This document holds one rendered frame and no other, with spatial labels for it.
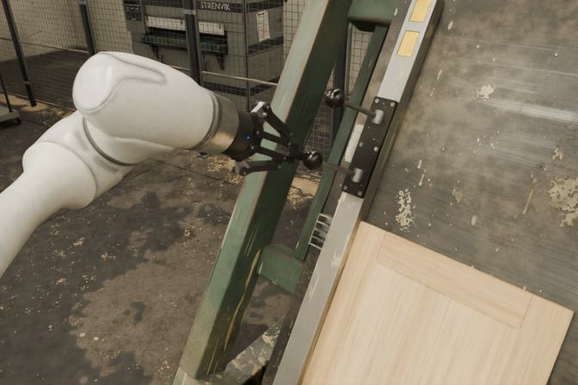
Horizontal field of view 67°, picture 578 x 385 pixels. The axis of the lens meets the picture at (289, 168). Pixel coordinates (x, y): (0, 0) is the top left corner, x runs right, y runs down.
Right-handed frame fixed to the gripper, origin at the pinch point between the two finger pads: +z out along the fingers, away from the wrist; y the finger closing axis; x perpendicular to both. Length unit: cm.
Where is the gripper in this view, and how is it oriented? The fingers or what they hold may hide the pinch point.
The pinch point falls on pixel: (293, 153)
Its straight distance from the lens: 82.4
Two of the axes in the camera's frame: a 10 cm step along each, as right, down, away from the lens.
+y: -3.4, 9.4, 0.4
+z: 5.6, 1.7, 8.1
